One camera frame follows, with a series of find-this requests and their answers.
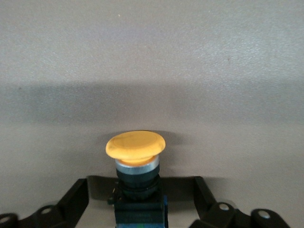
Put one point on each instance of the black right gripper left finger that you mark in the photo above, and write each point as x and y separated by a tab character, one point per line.
47	216

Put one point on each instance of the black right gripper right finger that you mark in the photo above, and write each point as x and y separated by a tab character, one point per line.
225	216

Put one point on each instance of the yellow mushroom push button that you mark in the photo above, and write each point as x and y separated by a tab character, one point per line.
135	145

